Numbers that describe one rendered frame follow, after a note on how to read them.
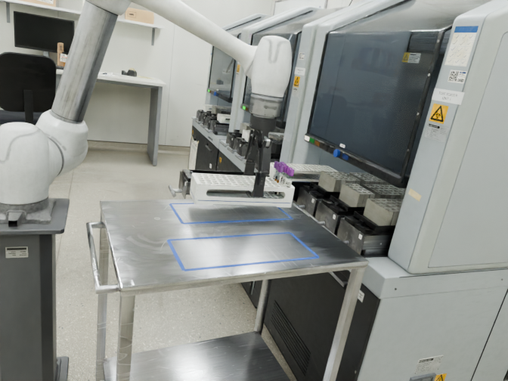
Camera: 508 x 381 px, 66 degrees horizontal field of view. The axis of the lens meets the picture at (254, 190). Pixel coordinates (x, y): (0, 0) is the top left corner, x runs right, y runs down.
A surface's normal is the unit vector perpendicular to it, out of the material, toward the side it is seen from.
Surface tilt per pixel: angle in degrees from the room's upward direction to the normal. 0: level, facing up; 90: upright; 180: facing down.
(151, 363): 0
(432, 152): 90
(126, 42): 90
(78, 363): 0
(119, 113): 90
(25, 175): 88
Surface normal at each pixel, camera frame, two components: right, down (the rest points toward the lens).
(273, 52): -0.07, 0.15
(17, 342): 0.35, 0.34
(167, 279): 0.15, -0.94
